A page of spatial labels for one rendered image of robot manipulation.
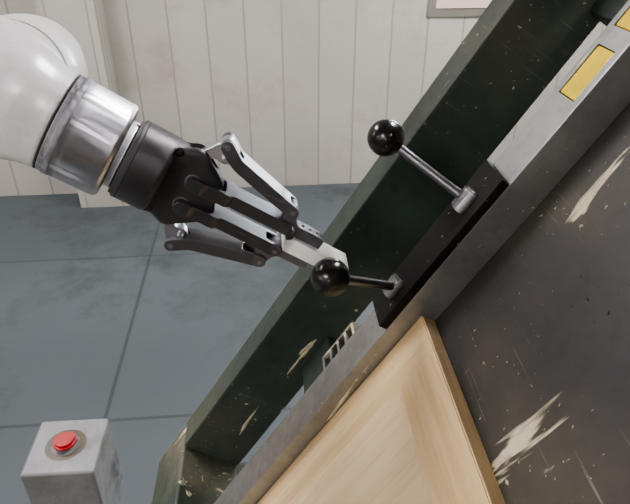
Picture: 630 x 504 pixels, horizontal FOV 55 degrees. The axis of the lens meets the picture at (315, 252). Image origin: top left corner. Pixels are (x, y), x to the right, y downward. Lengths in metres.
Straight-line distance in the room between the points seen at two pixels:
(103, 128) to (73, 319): 2.58
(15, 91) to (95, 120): 0.06
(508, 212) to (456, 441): 0.22
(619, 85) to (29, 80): 0.49
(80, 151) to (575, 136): 0.43
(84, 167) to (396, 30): 3.45
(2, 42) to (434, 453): 0.48
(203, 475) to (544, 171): 0.78
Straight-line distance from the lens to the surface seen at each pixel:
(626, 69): 0.60
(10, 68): 0.53
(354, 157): 4.09
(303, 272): 0.93
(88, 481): 1.14
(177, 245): 0.59
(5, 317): 3.23
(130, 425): 2.48
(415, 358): 0.63
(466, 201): 0.61
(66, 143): 0.53
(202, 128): 3.98
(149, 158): 0.53
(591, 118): 0.61
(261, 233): 0.59
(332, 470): 0.71
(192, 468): 1.13
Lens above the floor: 1.76
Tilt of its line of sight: 32 degrees down
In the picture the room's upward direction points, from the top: straight up
